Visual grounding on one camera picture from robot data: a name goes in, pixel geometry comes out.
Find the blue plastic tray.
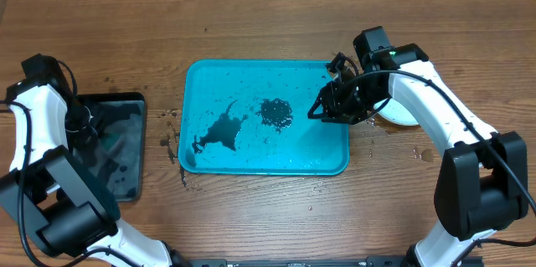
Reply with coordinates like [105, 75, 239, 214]
[178, 59, 350, 176]

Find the black water tray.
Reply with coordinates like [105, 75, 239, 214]
[67, 92, 147, 202]

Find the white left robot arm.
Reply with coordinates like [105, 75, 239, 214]
[1, 54, 187, 267]

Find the dark green sponge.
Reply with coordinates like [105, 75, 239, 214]
[100, 134, 125, 157]

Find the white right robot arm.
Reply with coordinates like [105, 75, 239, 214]
[307, 26, 535, 266]

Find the light blue plate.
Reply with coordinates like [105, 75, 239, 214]
[373, 99, 419, 126]

